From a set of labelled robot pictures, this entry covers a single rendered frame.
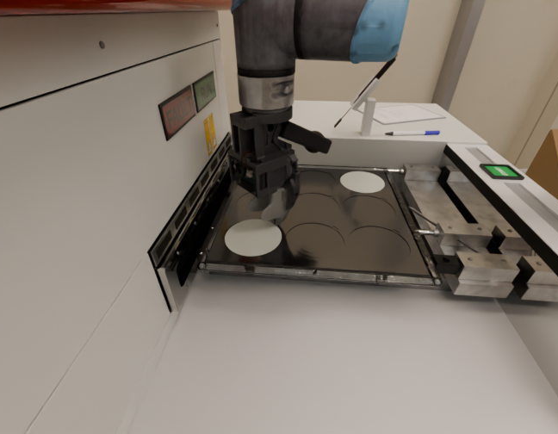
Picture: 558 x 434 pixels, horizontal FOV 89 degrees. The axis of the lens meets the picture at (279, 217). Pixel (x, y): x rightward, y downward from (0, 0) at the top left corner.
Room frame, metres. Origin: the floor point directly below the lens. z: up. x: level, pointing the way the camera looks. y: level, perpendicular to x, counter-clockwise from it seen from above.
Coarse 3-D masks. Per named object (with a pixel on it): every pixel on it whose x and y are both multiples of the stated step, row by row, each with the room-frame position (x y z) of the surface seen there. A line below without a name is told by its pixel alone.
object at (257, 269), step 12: (204, 264) 0.31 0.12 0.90; (216, 264) 0.31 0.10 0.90; (228, 264) 0.31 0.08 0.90; (240, 264) 0.31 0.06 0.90; (300, 276) 0.30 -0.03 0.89; (312, 276) 0.29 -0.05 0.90; (324, 276) 0.29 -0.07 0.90; (336, 276) 0.29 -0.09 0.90; (348, 276) 0.29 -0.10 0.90; (360, 276) 0.29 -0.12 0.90; (372, 276) 0.29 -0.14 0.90; (384, 276) 0.29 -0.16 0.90; (396, 276) 0.29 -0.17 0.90; (408, 276) 0.29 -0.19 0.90; (420, 276) 0.29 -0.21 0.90
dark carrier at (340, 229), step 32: (320, 192) 0.53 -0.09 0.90; (352, 192) 0.53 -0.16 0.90; (384, 192) 0.53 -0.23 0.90; (224, 224) 0.42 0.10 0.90; (288, 224) 0.42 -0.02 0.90; (320, 224) 0.42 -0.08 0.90; (352, 224) 0.42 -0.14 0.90; (384, 224) 0.42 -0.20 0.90; (224, 256) 0.34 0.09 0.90; (256, 256) 0.34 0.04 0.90; (288, 256) 0.34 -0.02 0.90; (320, 256) 0.34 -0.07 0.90; (352, 256) 0.34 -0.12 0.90; (384, 256) 0.34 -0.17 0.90; (416, 256) 0.34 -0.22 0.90
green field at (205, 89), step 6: (210, 78) 0.60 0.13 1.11; (198, 84) 0.53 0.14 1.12; (204, 84) 0.56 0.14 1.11; (210, 84) 0.59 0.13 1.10; (198, 90) 0.52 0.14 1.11; (204, 90) 0.56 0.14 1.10; (210, 90) 0.59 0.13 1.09; (198, 96) 0.52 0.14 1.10; (204, 96) 0.55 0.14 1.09; (210, 96) 0.58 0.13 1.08; (198, 102) 0.51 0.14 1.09; (204, 102) 0.55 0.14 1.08
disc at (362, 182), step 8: (344, 176) 0.61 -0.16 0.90; (352, 176) 0.61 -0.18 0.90; (360, 176) 0.61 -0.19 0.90; (368, 176) 0.61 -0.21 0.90; (376, 176) 0.61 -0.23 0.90; (344, 184) 0.57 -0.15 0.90; (352, 184) 0.57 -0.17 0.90; (360, 184) 0.57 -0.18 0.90; (368, 184) 0.57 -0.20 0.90; (376, 184) 0.57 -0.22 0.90; (384, 184) 0.57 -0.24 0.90; (360, 192) 0.53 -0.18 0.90; (368, 192) 0.53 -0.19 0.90
